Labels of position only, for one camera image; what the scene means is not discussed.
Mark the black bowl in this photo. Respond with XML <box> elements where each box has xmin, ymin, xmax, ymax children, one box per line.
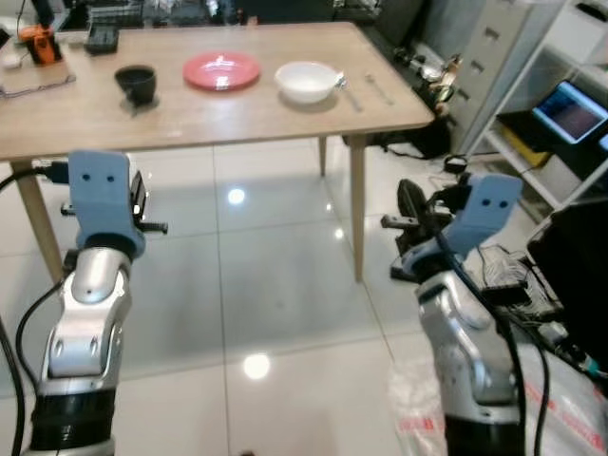
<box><xmin>114</xmin><ymin>65</ymin><xmax>158</xmax><ymax>106</ymax></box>

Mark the black box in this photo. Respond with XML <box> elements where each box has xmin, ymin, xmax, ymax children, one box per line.
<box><xmin>84</xmin><ymin>23</ymin><xmax>121</xmax><ymax>55</ymax></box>

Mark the metal spoon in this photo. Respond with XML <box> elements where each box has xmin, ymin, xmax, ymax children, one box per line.
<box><xmin>336</xmin><ymin>76</ymin><xmax>364</xmax><ymax>113</ymax></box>

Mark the brown table mat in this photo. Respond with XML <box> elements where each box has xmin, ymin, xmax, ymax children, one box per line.
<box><xmin>0</xmin><ymin>47</ymin><xmax>77</xmax><ymax>98</ymax></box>

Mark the tablet with lit screen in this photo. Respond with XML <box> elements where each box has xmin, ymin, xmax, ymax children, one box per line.
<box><xmin>532</xmin><ymin>81</ymin><xmax>608</xmax><ymax>145</ymax></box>

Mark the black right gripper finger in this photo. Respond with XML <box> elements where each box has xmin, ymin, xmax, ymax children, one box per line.
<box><xmin>397</xmin><ymin>178</ymin><xmax>428</xmax><ymax>219</ymax></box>

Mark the red plate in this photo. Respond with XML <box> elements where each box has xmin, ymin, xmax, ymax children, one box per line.
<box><xmin>182</xmin><ymin>51</ymin><xmax>262</xmax><ymax>93</ymax></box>

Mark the black chair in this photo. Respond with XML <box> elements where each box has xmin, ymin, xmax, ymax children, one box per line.
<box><xmin>527</xmin><ymin>199</ymin><xmax>608</xmax><ymax>371</ymax></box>

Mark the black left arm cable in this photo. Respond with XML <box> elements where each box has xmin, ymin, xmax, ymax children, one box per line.
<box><xmin>0</xmin><ymin>166</ymin><xmax>72</xmax><ymax>456</ymax></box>

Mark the grey drawer cabinet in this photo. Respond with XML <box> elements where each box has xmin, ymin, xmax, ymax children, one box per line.
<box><xmin>423</xmin><ymin>0</ymin><xmax>571</xmax><ymax>153</ymax></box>

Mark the yellow box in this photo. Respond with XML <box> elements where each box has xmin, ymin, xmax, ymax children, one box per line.
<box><xmin>499</xmin><ymin>128</ymin><xmax>552</xmax><ymax>172</ymax></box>

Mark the clear plastic bag red print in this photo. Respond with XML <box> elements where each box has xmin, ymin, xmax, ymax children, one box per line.
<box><xmin>389</xmin><ymin>356</ymin><xmax>608</xmax><ymax>456</ymax></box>

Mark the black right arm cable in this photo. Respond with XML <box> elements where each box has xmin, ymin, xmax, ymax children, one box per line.
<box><xmin>432</xmin><ymin>237</ymin><xmax>552</xmax><ymax>456</ymax></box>

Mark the black electronics with cables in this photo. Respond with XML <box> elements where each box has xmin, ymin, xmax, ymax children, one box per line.
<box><xmin>475</xmin><ymin>245</ymin><xmax>561</xmax><ymax>324</ymax></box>

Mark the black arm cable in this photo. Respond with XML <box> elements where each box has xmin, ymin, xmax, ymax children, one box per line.
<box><xmin>432</xmin><ymin>237</ymin><xmax>552</xmax><ymax>456</ymax></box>
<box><xmin>0</xmin><ymin>166</ymin><xmax>72</xmax><ymax>456</ymax></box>

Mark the orange and black device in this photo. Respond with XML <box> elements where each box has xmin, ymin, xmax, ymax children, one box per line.
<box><xmin>19</xmin><ymin>26</ymin><xmax>63</xmax><ymax>66</ymax></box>

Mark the grey-blue right wrist camera mount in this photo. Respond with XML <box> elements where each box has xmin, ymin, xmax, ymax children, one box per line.
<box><xmin>439</xmin><ymin>174</ymin><xmax>523</xmax><ymax>256</ymax></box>

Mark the metal fork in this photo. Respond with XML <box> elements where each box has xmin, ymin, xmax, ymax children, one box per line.
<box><xmin>366</xmin><ymin>74</ymin><xmax>395</xmax><ymax>106</ymax></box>

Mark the black bag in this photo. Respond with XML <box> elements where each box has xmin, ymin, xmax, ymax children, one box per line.
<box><xmin>380</xmin><ymin>119</ymin><xmax>452</xmax><ymax>161</ymax></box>

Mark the light wooden table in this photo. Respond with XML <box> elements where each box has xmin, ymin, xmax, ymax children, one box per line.
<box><xmin>0</xmin><ymin>21</ymin><xmax>436</xmax><ymax>284</ymax></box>

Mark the white storage box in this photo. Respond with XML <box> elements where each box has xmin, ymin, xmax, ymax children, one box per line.
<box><xmin>551</xmin><ymin>0</ymin><xmax>608</xmax><ymax>63</ymax></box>

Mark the grey-blue wrist camera mount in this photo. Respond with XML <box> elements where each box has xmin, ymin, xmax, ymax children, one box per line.
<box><xmin>68</xmin><ymin>150</ymin><xmax>146</xmax><ymax>259</ymax></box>
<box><xmin>439</xmin><ymin>174</ymin><xmax>523</xmax><ymax>256</ymax></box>

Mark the white bowl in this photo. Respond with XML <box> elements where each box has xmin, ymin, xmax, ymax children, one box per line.
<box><xmin>275</xmin><ymin>61</ymin><xmax>343</xmax><ymax>105</ymax></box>

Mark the grey-blue left wrist camera mount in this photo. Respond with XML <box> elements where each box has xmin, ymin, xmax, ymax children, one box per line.
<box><xmin>68</xmin><ymin>150</ymin><xmax>146</xmax><ymax>259</ymax></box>

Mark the white metal shelf rack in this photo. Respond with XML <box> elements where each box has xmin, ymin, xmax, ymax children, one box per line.
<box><xmin>475</xmin><ymin>0</ymin><xmax>608</xmax><ymax>210</ymax></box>

